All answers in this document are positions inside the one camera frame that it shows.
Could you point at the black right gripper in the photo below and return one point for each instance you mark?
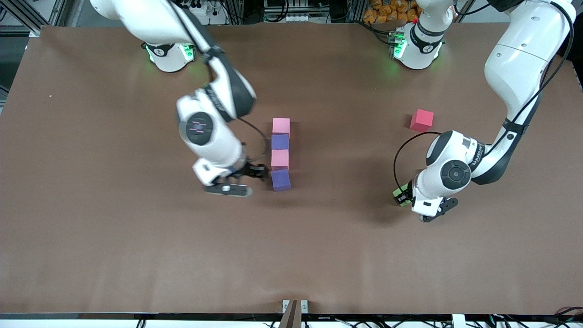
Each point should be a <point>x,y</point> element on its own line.
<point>252,170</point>

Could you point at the green foam cube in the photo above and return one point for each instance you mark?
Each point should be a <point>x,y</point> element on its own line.
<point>395,197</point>

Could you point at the purple foam cube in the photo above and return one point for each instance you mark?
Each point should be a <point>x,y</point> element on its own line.
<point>280,142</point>
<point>281,180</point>

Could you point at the pink foam cube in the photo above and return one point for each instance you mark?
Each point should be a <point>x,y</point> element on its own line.
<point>281,125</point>
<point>279,159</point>

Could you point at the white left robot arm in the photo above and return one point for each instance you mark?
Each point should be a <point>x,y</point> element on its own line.
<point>524,54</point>

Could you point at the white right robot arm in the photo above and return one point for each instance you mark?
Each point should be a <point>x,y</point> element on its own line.
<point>150,18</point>

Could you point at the red foam cube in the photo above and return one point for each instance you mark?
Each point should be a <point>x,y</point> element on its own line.
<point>422,120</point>

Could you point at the brown table cover sheet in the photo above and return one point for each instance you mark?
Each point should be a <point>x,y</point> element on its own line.
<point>291,246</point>

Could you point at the brown pole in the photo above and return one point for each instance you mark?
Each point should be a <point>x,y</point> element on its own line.
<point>291,316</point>

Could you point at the metal equipment rack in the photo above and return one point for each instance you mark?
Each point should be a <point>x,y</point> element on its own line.
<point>291,11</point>

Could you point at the white power strip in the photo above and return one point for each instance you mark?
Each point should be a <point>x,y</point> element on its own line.
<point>198,5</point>

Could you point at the bag of orange items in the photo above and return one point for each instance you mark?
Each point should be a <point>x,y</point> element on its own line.
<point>387,11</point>

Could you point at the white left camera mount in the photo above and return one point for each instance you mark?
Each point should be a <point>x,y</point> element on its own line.
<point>426,210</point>

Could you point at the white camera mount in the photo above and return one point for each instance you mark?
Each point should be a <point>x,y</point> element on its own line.
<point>426,210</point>
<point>207,171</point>

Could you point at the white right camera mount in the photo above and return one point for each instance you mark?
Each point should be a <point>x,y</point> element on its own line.
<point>207,171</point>

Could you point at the small metal bracket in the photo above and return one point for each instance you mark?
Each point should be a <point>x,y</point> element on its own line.
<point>285,306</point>

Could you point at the aluminium frame profile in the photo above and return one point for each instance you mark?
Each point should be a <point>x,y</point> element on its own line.
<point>18,20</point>

